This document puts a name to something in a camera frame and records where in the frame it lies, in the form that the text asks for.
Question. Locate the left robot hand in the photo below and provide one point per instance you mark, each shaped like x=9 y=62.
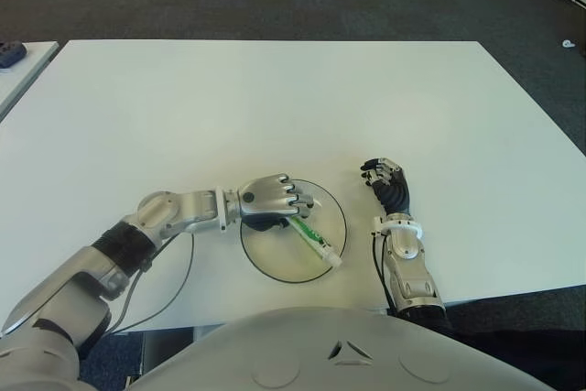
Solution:
x=265 y=198

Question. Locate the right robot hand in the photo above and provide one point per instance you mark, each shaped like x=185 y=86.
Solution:
x=393 y=189

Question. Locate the green white toothpaste tube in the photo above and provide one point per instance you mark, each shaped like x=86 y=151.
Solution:
x=316 y=240

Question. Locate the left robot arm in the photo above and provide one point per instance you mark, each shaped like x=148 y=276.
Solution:
x=183 y=208

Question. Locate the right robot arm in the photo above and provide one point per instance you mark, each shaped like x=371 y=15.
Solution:
x=409 y=267

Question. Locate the white plate with black rim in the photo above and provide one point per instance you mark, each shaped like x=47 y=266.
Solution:
x=284 y=258

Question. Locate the grey robot torso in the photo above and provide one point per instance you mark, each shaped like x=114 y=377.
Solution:
x=343 y=354

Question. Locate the black fabric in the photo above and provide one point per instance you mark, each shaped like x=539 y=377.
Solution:
x=526 y=354

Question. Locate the white side table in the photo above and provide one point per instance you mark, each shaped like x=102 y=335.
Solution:
x=23 y=75

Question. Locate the black handheld device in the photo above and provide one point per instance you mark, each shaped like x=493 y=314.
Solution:
x=10 y=53

